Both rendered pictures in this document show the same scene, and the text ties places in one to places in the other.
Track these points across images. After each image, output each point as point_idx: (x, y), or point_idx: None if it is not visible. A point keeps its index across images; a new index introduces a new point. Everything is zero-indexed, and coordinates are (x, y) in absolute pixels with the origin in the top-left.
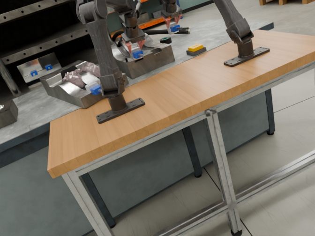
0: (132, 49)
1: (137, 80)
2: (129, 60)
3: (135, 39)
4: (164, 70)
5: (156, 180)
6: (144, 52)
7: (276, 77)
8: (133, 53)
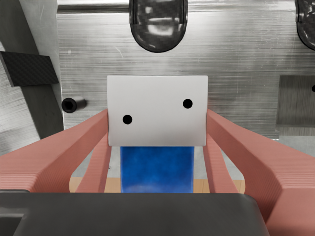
0: (136, 133)
1: (112, 152)
2: (102, 92)
3: None
4: (242, 178)
5: None
6: (244, 58)
7: None
8: (122, 179)
